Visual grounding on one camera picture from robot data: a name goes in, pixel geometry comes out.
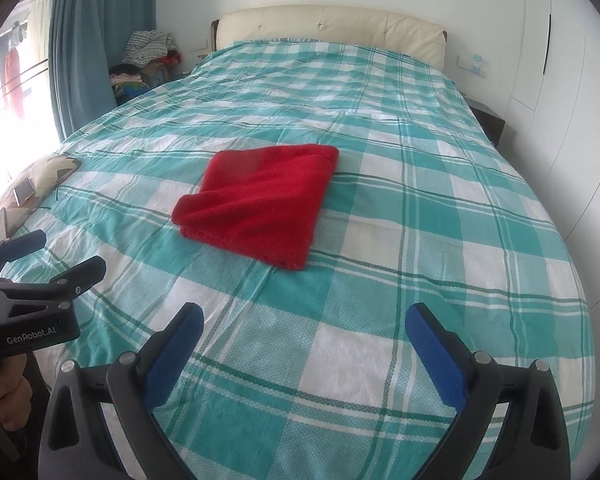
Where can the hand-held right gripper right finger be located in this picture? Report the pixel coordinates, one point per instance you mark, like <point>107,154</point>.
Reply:
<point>437,355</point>

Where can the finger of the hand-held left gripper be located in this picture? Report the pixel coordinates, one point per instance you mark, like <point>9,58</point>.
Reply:
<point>75,275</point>
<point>22,246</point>

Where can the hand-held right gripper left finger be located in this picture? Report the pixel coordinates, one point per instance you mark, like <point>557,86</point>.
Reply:
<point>172,355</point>

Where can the red sweater with white print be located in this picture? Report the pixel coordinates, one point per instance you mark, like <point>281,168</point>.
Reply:
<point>260,200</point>

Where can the pile of mixed clothes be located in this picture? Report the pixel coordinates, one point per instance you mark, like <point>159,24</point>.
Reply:
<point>147,45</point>

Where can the person's left hand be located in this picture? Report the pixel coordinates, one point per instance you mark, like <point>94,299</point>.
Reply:
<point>12,390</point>

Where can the dark phone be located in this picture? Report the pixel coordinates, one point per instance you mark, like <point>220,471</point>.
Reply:
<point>1,225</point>

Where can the patterned beige pillow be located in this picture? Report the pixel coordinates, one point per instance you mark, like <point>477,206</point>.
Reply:
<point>55,167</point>

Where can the bed with teal plaid sheet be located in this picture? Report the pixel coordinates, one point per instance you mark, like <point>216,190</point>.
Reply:
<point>380,210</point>

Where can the red hanging garment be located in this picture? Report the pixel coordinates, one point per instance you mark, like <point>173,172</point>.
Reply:
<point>12,80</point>

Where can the blue curtain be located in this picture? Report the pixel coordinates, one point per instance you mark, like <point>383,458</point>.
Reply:
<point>95,35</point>

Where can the dark wooden nightstand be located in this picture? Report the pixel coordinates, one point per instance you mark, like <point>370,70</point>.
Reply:
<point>490,120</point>

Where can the white wardrobe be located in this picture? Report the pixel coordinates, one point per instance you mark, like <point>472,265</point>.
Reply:
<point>570,85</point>

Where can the cream padded headboard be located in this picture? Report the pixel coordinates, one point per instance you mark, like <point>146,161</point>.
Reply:
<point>330,25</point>

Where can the white wall socket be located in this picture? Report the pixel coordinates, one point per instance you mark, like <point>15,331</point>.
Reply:
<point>474,65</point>

